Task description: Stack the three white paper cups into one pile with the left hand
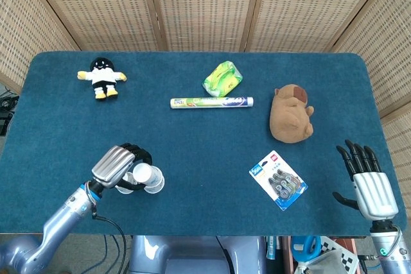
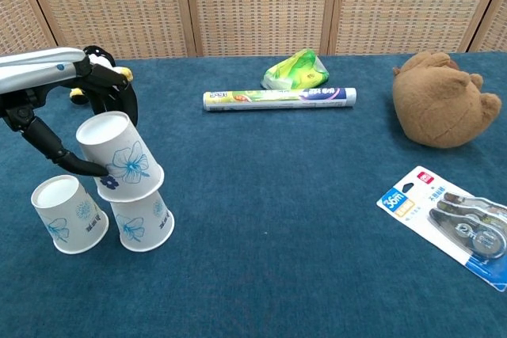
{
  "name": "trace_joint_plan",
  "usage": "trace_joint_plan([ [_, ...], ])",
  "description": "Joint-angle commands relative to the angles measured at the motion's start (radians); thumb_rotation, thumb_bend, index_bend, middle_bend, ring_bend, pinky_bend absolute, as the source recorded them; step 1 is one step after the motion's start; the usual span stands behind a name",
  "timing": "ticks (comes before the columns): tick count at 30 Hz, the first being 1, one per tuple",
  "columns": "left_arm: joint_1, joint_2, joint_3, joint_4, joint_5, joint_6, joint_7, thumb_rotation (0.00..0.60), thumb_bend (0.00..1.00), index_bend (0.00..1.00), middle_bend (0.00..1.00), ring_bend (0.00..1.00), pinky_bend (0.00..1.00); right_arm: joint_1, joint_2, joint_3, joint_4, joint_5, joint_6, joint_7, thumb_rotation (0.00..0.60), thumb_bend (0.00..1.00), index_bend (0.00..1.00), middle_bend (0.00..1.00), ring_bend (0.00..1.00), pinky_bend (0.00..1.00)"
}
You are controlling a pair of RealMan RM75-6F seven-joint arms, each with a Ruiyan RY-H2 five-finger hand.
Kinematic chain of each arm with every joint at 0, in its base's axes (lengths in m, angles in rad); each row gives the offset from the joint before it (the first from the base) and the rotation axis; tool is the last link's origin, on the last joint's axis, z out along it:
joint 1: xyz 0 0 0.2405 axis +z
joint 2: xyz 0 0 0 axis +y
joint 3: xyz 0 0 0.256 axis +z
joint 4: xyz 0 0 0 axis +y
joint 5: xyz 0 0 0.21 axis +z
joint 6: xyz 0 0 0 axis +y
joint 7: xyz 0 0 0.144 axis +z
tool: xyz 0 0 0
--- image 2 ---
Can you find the correction tape blister pack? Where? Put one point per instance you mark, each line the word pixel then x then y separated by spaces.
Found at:
pixel 439 211

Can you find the brown capybara plush toy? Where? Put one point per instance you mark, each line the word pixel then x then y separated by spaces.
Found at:
pixel 439 104

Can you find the white paper cup blue flowers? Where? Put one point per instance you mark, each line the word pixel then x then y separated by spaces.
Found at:
pixel 69 219
pixel 144 223
pixel 119 152

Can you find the black white plush doll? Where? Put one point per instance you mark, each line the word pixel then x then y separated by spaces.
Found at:
pixel 102 60

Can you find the blue felt table mat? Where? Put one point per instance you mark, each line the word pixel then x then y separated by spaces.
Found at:
pixel 257 195

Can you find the woven wooden folding screen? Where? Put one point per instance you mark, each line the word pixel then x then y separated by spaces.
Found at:
pixel 257 1

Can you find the cling film roll box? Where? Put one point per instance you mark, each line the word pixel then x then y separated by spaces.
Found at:
pixel 277 99

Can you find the green tissue pack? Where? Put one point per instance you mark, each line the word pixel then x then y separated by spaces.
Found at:
pixel 295 71

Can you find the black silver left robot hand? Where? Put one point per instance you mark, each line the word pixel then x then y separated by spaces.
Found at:
pixel 35 71

